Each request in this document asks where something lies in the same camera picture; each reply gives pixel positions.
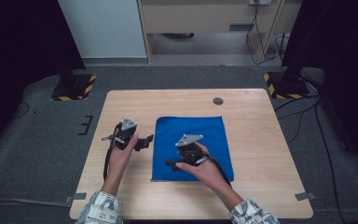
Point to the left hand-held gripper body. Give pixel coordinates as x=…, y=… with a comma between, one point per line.
x=124, y=137

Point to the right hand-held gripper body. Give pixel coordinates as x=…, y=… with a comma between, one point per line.
x=191, y=154

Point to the blue microfibre cloth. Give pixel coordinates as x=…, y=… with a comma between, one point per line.
x=174, y=126

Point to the person's right hand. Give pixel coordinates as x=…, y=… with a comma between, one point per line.
x=206, y=172

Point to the person's left hand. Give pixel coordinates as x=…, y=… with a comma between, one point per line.
x=119, y=161

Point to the black tape floor mark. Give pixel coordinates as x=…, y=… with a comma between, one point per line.
x=87, y=124

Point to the round grey table grommet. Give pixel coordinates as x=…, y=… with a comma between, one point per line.
x=218, y=101

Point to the striped black stand base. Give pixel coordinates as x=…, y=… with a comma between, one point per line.
x=74, y=88
x=287, y=87

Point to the grey tape piece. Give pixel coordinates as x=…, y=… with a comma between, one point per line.
x=76, y=197
x=305, y=196

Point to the white cabinet panel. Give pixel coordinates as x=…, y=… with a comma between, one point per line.
x=102, y=28

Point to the light wooden desk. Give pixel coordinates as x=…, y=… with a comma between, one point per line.
x=199, y=17

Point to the black curtain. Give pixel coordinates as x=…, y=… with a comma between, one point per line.
x=341, y=46
x=18, y=46

